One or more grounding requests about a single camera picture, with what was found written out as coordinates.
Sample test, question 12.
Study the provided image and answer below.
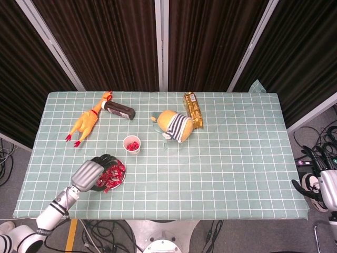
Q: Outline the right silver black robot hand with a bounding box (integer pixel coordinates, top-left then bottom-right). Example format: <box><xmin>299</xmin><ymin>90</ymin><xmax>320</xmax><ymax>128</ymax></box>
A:
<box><xmin>291</xmin><ymin>145</ymin><xmax>337</xmax><ymax>211</ymax></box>

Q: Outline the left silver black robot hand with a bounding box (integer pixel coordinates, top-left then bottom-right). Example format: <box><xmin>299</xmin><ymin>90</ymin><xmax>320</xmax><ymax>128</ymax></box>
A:
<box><xmin>70</xmin><ymin>154</ymin><xmax>118</xmax><ymax>192</ymax></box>

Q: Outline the grey white robot base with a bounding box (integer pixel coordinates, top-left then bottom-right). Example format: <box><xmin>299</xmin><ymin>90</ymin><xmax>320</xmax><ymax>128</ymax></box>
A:
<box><xmin>123</xmin><ymin>220</ymin><xmax>201</xmax><ymax>253</ymax></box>

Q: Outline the round metal plate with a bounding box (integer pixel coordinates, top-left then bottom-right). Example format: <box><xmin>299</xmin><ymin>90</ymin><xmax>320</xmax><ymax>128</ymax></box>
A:
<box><xmin>105</xmin><ymin>157</ymin><xmax>127</xmax><ymax>190</ymax></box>

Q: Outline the white paper cup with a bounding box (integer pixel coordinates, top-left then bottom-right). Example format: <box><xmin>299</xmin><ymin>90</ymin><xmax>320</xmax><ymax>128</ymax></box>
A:
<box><xmin>122</xmin><ymin>135</ymin><xmax>142</xmax><ymax>155</ymax></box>

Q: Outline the black power strip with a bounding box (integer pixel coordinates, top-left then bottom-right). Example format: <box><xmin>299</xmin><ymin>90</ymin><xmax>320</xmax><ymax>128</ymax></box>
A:
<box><xmin>294</xmin><ymin>157</ymin><xmax>315</xmax><ymax>167</ymax></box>

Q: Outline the metal chair leg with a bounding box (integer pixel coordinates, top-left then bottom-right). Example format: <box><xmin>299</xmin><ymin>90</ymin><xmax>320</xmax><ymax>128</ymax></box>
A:
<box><xmin>312</xmin><ymin>221</ymin><xmax>332</xmax><ymax>253</ymax></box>

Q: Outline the orange rubber chicken toy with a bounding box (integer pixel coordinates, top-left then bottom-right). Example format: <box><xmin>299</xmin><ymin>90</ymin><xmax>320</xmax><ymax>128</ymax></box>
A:
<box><xmin>65</xmin><ymin>90</ymin><xmax>114</xmax><ymax>148</ymax></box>

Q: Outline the yellow floor tape strip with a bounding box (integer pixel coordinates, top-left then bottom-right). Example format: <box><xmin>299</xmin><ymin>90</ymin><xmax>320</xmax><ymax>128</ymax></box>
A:
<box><xmin>64</xmin><ymin>219</ymin><xmax>79</xmax><ymax>253</ymax></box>

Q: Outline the dark brown sauce bottle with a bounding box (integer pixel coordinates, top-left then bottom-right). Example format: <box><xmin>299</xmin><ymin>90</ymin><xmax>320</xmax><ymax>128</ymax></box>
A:
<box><xmin>101</xmin><ymin>100</ymin><xmax>136</xmax><ymax>121</ymax></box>

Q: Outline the yellow plush toy striped shirt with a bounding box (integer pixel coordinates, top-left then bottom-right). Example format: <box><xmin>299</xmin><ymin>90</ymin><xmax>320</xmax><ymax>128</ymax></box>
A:
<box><xmin>150</xmin><ymin>109</ymin><xmax>194</xmax><ymax>144</ymax></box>

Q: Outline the dark brown curtain panel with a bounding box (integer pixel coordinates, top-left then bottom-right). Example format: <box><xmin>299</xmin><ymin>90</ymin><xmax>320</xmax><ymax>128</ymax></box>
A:
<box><xmin>168</xmin><ymin>0</ymin><xmax>272</xmax><ymax>92</ymax></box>
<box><xmin>233</xmin><ymin>0</ymin><xmax>337</xmax><ymax>129</ymax></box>
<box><xmin>31</xmin><ymin>0</ymin><xmax>160</xmax><ymax>92</ymax></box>
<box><xmin>0</xmin><ymin>0</ymin><xmax>77</xmax><ymax>148</ymax></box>

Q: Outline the green white checked tablecloth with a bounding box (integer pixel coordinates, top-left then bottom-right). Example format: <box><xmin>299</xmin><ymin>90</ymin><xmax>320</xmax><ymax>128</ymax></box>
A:
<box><xmin>14</xmin><ymin>79</ymin><xmax>309</xmax><ymax>221</ymax></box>

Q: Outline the gold foil snack package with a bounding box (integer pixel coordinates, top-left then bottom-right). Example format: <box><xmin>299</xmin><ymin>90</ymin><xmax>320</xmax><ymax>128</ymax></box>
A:
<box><xmin>183</xmin><ymin>91</ymin><xmax>205</xmax><ymax>130</ymax></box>

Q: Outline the black floor cable tangle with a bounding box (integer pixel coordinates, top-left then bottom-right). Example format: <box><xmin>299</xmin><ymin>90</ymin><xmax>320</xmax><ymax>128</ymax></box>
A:
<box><xmin>78</xmin><ymin>220</ymin><xmax>144</xmax><ymax>253</ymax></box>
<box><xmin>293</xmin><ymin>105</ymin><xmax>337</xmax><ymax>160</ymax></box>

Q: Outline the white metal frame post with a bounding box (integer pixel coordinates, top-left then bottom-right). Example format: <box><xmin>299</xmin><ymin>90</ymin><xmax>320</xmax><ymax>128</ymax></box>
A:
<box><xmin>0</xmin><ymin>132</ymin><xmax>33</xmax><ymax>153</ymax></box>
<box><xmin>226</xmin><ymin>0</ymin><xmax>280</xmax><ymax>93</ymax></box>
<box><xmin>286</xmin><ymin>91</ymin><xmax>337</xmax><ymax>134</ymax></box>
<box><xmin>15</xmin><ymin>0</ymin><xmax>86</xmax><ymax>92</ymax></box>
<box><xmin>154</xmin><ymin>0</ymin><xmax>169</xmax><ymax>92</ymax></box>

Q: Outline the grey floor cable tangle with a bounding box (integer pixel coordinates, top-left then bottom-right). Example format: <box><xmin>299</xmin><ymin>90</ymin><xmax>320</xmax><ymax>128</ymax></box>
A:
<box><xmin>0</xmin><ymin>137</ymin><xmax>18</xmax><ymax>187</ymax></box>

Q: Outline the black floor cable with plug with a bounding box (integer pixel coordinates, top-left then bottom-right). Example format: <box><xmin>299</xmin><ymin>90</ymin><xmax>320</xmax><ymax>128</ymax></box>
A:
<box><xmin>201</xmin><ymin>220</ymin><xmax>224</xmax><ymax>253</ymax></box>

